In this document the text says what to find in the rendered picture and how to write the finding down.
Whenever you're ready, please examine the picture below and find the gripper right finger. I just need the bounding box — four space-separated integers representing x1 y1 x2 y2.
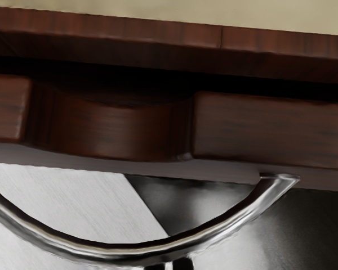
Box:
173 256 194 270

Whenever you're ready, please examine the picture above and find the dark brown wooden cabinet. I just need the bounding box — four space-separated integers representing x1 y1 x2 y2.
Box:
0 5 338 95

